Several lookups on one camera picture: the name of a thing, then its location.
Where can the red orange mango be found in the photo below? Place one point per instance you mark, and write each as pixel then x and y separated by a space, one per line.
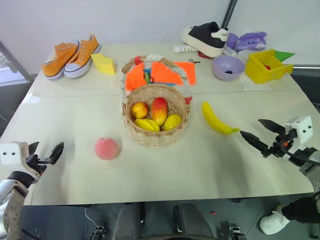
pixel 159 110

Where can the purple plastic bowl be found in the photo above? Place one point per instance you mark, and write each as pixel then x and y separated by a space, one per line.
pixel 228 63

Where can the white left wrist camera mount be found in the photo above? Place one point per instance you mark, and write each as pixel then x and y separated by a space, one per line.
pixel 11 153

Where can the pink peach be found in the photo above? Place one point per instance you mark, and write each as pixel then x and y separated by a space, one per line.
pixel 107 148

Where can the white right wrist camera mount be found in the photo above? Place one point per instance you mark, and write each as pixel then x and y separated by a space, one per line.
pixel 301 127

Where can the small dark pieces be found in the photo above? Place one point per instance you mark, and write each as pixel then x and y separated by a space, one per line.
pixel 228 71

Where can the person's dark trouser leg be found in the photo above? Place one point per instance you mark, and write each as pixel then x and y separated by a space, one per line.
pixel 302 210

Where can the black and white sneaker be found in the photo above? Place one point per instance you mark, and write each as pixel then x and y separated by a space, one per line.
pixel 202 37

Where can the small red pieces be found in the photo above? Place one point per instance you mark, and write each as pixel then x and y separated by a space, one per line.
pixel 268 67

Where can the grey metal frame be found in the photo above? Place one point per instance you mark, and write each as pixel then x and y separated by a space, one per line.
pixel 15 60

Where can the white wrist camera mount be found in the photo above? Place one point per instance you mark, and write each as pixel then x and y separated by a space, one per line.
pixel 301 127
pixel 11 153

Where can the orange cloth pieces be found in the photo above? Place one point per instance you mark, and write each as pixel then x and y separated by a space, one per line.
pixel 163 73

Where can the yellow banana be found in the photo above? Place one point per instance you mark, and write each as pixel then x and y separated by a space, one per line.
pixel 215 120

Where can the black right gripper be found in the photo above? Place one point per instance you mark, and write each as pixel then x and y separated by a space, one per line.
pixel 278 145

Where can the purple plush toy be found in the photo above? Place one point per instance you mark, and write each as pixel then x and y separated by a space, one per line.
pixel 250 41

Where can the small round wicker basket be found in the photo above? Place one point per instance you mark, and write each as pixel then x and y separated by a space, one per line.
pixel 155 138

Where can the orange canvas sneaker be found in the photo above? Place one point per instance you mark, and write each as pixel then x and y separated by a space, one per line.
pixel 58 61
pixel 82 58

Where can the orange paper piece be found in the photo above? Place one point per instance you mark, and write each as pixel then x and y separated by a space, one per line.
pixel 135 76
pixel 188 71

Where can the yellow plastic bin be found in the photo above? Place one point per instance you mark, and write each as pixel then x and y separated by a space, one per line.
pixel 260 72

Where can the yellow lemon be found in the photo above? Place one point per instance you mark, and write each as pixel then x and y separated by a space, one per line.
pixel 172 122

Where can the yellow sponge block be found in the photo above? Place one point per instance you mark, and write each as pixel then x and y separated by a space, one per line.
pixel 103 63

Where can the green triangular flag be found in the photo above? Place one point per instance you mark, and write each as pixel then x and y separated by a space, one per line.
pixel 285 55

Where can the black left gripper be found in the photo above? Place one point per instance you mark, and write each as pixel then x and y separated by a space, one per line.
pixel 35 162

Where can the red round disc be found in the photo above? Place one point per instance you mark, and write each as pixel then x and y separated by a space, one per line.
pixel 203 55

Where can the red yellow apple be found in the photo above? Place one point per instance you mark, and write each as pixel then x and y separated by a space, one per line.
pixel 140 110

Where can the person's white shoe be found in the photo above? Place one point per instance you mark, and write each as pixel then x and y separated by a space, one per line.
pixel 273 221

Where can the white tube with lettering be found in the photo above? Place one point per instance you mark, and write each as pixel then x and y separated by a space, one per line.
pixel 183 49

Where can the black metal stand pole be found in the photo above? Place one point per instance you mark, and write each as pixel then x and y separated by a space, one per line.
pixel 229 12

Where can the yellow starfruit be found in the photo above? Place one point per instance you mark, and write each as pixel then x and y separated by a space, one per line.
pixel 147 125

